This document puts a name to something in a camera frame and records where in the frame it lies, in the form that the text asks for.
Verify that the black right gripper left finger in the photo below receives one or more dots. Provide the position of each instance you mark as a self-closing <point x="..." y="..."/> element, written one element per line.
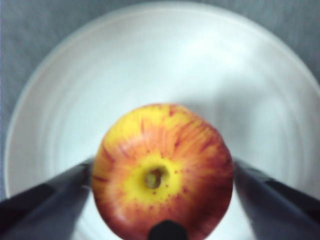
<point x="37" y="215"/>

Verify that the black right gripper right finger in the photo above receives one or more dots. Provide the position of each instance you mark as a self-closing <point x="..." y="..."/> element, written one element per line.
<point x="282" y="215"/>

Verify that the red yellow apple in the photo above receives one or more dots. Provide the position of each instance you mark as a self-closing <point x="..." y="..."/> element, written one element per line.
<point x="162" y="150"/>

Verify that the pale cream round plate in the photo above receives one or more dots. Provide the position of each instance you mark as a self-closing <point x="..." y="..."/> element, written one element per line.
<point x="160" y="62"/>

